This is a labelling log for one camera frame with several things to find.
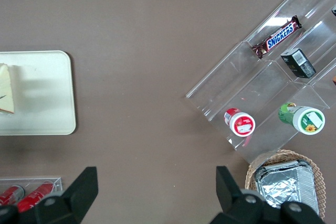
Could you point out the light tan wicker basket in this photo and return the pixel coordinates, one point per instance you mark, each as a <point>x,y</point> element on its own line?
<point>319,176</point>

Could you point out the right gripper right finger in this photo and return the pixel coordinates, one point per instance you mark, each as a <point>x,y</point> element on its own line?
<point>236,203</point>

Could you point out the silver foil container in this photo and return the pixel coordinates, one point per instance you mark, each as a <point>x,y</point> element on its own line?
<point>286,184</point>

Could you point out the clear acrylic stepped shelf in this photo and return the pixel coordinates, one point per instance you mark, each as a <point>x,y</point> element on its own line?
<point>236,82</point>

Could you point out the red cola bottle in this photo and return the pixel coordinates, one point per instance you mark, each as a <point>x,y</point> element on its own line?
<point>10,195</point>
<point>35,196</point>

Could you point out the red yogurt cup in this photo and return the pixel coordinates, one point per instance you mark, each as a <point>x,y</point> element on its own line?
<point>241,124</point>

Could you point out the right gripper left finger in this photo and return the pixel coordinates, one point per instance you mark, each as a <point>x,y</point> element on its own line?
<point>71,197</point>

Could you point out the green yogurt cup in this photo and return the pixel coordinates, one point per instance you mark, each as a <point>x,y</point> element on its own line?
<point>307,120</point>

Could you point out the triangular sandwich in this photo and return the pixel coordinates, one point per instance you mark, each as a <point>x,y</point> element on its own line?
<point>6,90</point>

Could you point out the clear acrylic bottle rack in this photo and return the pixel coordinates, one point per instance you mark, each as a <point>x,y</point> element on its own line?
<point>56,182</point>

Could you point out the small black carton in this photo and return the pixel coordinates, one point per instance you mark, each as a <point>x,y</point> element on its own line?
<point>298,62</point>

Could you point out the Snickers chocolate bar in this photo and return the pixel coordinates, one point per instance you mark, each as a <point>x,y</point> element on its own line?
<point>278,37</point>

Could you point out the cream plastic tray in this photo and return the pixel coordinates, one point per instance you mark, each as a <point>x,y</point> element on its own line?
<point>44,95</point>

